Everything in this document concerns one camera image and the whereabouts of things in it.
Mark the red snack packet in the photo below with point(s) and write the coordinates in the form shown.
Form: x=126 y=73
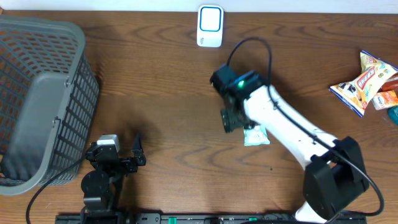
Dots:
x=390 y=84

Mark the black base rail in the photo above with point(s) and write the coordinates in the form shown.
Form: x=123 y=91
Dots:
x=156 y=218

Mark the large white snack bag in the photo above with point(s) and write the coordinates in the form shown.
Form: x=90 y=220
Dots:
x=358 y=93

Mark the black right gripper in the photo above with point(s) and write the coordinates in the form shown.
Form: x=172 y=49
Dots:
x=230 y=122

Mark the teal mouthwash bottle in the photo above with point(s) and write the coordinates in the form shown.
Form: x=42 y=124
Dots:
x=393 y=114

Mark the dark grey plastic basket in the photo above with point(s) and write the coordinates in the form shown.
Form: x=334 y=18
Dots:
x=49 y=96

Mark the teal wet wipes packet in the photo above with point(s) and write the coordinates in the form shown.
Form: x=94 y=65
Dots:
x=256 y=136

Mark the white barcode scanner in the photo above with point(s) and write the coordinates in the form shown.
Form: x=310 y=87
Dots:
x=210 y=26

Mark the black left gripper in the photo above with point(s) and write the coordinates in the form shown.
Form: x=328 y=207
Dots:
x=130 y=165

